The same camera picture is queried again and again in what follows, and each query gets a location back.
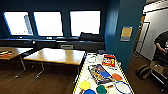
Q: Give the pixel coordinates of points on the blue bowl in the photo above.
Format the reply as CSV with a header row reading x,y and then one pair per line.
x,y
89,92

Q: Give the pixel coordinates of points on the dark sofa cushion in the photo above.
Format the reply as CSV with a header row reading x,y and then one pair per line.
x,y
90,36

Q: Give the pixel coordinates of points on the white rimmed plate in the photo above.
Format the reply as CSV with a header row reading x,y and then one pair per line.
x,y
91,59

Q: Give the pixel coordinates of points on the white vent box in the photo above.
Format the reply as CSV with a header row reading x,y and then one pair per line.
x,y
66,46

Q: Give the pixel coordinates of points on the bright room window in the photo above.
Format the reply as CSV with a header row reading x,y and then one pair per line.
x,y
48,23
16,23
85,23

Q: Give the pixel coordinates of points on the white table with dishes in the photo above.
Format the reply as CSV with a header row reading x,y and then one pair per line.
x,y
83,71

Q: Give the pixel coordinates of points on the long wooden table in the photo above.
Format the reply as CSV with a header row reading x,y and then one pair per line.
x,y
18,50
56,55

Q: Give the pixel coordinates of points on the blue round disc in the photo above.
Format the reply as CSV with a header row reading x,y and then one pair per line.
x,y
105,74

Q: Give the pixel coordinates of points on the yellow round disc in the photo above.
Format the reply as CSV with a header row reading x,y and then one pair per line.
x,y
84,85

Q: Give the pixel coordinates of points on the dark bench sofa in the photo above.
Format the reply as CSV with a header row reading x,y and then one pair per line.
x,y
46,43

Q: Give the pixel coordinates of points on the orange round disc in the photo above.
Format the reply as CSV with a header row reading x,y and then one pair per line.
x,y
117,77

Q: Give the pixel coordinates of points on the dark green round disc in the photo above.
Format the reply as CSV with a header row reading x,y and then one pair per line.
x,y
101,89

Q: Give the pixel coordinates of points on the dark backpack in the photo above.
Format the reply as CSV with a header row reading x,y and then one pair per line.
x,y
143,71

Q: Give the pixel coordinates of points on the orange yellow toy pile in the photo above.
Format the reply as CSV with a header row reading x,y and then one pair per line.
x,y
5,54

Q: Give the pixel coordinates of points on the black wheeled cart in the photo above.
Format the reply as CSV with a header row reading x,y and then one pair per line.
x,y
160,75

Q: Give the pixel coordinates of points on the yellow framed wall notice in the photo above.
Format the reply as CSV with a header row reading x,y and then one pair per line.
x,y
126,33

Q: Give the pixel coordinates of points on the glass door white frame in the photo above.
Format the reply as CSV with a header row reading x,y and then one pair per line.
x,y
143,36

